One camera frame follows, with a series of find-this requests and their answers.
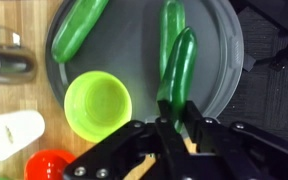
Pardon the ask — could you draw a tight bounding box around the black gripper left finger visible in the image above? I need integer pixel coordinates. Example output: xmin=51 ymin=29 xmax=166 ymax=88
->
xmin=62 ymin=99 xmax=185 ymax=180

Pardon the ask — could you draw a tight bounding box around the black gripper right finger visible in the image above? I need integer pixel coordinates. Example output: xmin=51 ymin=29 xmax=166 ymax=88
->
xmin=183 ymin=100 xmax=288 ymax=180

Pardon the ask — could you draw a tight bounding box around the small green jalapeno pepper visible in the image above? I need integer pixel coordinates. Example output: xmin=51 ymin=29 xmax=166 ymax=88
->
xmin=156 ymin=26 xmax=198 ymax=133

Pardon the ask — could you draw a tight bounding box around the large grey round plate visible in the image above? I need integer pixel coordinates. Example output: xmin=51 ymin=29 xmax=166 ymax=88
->
xmin=44 ymin=0 xmax=245 ymax=133

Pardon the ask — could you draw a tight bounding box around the lime green bowl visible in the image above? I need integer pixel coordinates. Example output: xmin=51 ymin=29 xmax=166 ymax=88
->
xmin=63 ymin=70 xmax=133 ymax=144

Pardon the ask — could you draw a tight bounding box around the red plastic bowl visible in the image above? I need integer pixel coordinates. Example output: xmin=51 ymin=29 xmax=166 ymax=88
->
xmin=23 ymin=149 xmax=77 ymax=180

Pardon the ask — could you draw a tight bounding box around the white plastic scoop cup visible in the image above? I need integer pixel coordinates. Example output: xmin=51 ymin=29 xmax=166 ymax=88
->
xmin=0 ymin=109 xmax=46 ymax=162

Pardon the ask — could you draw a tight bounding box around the small pile of seeds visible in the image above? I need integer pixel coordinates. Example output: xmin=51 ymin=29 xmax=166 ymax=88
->
xmin=4 ymin=124 xmax=15 ymax=145

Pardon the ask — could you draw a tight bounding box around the light green striped zucchini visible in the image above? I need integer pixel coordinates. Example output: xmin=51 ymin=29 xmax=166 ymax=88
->
xmin=50 ymin=0 xmax=110 ymax=64

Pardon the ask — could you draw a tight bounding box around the shiny metal cup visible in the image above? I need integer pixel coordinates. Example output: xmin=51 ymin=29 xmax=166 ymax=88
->
xmin=0 ymin=23 xmax=38 ymax=87

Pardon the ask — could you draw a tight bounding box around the dark green speckled zucchini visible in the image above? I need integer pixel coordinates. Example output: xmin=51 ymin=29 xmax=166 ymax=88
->
xmin=158 ymin=0 xmax=187 ymax=81

